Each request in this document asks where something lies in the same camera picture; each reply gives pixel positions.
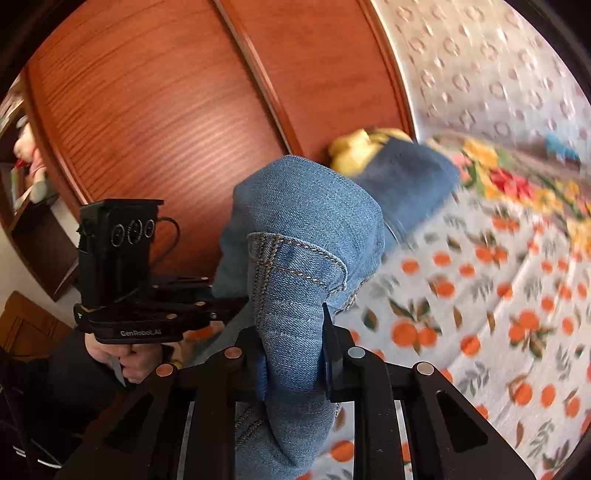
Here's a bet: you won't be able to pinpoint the light blue denim jeans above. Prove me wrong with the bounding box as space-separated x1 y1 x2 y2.
212 156 385 479

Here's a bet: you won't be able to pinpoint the person's left hand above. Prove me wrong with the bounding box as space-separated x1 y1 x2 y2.
84 333 184 384

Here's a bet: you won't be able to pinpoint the orange print bed sheet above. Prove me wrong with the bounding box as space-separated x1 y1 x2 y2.
184 186 591 480

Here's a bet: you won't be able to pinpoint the pink plush doll on shelf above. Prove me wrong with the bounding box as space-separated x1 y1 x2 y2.
13 123 49 210

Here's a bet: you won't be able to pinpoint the wooden louvered wardrobe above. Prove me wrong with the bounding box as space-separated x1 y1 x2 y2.
1 1 414 277

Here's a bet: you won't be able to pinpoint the dark blue folded jeans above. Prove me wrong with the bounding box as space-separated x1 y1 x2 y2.
353 138 460 252

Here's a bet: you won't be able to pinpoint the pink floral blanket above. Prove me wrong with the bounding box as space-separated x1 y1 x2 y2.
427 132 590 256

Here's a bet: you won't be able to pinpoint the yellow plush toy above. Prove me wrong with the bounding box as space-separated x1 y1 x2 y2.
328 128 413 177

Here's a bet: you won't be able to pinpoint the cardboard box with blue items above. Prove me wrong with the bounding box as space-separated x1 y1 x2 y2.
544 134 580 163

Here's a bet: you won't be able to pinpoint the circle pattern sheer curtain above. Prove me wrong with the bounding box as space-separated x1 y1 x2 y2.
373 1 590 163

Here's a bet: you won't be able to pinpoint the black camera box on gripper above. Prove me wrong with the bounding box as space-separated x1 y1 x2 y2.
78 199 163 309

